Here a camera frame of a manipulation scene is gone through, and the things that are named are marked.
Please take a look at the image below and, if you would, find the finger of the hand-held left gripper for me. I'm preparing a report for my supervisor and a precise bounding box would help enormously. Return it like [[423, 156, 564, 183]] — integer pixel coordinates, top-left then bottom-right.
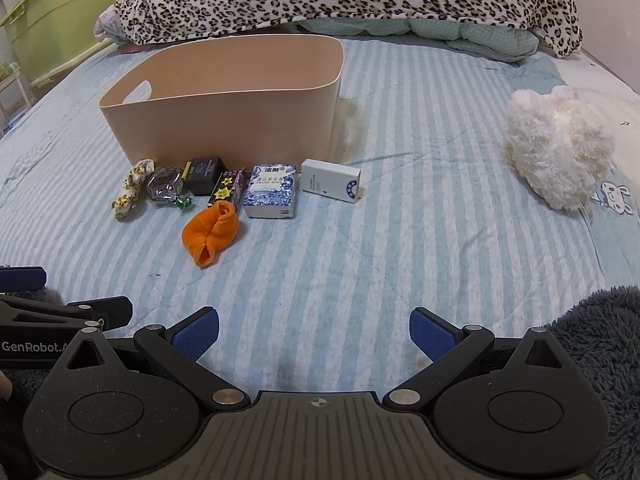
[[0, 266, 48, 292], [0, 296, 134, 333]]

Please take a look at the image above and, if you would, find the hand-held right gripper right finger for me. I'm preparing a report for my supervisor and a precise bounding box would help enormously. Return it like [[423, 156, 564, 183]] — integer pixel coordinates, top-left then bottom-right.
[[382, 308, 571, 408]]

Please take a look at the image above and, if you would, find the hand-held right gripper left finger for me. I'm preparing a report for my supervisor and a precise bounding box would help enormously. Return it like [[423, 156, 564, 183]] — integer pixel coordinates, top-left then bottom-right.
[[65, 307, 251, 413]]

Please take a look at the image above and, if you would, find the blue striped bed sheet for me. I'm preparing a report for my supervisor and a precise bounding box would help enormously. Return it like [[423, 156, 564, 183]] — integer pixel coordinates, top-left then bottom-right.
[[0, 35, 640, 411]]

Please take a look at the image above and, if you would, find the orange sock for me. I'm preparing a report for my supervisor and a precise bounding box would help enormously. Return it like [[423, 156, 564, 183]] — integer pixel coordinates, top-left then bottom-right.
[[181, 201, 242, 268]]

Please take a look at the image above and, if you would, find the yellow patterned rolled sock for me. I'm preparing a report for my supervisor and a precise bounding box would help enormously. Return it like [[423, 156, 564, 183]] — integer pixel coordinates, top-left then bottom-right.
[[111, 159, 156, 222]]

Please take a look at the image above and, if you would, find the black packet with yellow stars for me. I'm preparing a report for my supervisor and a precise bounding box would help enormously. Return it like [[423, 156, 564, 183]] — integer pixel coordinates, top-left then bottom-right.
[[207, 170, 246, 208]]

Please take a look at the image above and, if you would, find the silver foil wrapped candy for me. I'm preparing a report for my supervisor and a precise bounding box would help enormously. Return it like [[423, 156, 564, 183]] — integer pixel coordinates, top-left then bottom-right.
[[145, 165, 195, 211]]

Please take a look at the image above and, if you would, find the blue white patterned box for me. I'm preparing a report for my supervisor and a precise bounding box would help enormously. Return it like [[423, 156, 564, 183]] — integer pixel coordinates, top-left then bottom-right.
[[242, 164, 299, 220]]

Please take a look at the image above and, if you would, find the black small box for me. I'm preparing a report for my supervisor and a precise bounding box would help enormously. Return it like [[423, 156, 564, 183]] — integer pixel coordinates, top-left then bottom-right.
[[181, 157, 227, 197]]

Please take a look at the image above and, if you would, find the grey fleece clothing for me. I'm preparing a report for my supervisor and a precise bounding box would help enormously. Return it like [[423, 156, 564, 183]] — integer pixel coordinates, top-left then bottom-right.
[[545, 285, 640, 411]]

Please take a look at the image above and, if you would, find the white small shelf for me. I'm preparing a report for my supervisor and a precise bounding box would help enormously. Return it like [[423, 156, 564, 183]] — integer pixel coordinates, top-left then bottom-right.
[[0, 62, 36, 131]]

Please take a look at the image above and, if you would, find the white medicine box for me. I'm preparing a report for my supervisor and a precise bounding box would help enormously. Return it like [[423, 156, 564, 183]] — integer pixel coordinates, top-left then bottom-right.
[[300, 159, 362, 204]]

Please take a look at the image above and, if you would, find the beige plastic storage basket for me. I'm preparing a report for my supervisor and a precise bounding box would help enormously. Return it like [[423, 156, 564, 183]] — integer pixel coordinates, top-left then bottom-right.
[[97, 34, 346, 171]]

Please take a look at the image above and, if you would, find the white fluffy plush toy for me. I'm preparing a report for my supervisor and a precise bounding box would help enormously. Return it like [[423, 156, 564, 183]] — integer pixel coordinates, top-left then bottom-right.
[[507, 85, 617, 211]]

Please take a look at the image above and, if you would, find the white rabbit print pillow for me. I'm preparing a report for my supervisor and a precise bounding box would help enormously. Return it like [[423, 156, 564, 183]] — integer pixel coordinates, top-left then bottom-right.
[[575, 80, 640, 261]]

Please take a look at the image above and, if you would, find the pink floral cloth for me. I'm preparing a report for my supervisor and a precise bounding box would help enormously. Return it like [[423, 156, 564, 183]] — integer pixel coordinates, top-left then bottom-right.
[[94, 5, 146, 55]]

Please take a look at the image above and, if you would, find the green plastic storage box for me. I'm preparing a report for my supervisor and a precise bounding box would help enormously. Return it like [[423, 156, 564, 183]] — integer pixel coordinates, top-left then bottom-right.
[[0, 0, 137, 91]]

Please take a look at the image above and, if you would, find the green checked pillow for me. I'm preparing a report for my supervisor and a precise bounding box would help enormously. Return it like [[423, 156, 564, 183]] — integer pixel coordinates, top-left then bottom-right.
[[295, 17, 543, 63]]

